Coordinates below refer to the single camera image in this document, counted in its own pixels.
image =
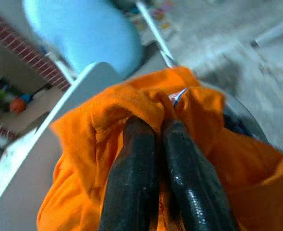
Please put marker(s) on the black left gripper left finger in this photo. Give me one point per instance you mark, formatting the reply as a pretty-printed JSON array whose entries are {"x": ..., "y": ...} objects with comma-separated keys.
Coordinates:
[{"x": 131, "y": 180}]

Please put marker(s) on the orange garment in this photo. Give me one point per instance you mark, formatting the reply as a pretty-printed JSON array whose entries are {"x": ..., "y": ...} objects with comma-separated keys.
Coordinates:
[{"x": 83, "y": 144}]

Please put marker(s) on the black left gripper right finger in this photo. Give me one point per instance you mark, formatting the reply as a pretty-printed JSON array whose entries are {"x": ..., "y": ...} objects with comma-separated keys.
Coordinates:
[{"x": 194, "y": 192}]

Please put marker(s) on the red toy ball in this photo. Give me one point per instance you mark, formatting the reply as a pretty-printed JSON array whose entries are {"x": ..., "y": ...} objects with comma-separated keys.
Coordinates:
[{"x": 17, "y": 106}]

